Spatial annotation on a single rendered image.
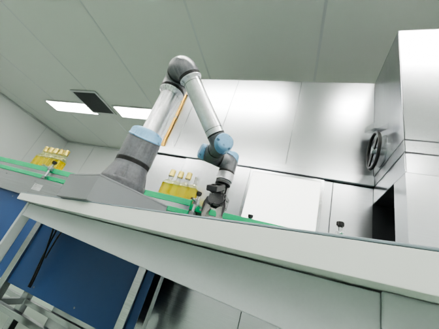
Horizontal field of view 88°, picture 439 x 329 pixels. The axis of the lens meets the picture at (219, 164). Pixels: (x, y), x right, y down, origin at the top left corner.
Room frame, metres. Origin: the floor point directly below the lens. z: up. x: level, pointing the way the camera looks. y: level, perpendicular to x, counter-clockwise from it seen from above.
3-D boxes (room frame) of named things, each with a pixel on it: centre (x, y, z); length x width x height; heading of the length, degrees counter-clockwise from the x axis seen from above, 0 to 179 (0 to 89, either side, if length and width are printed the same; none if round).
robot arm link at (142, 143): (0.76, 0.29, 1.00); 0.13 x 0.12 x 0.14; 16
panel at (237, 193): (1.33, -0.19, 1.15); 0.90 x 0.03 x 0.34; 68
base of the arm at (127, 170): (0.76, 0.28, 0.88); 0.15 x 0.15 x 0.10
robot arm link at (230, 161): (0.98, -0.04, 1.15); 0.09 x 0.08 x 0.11; 106
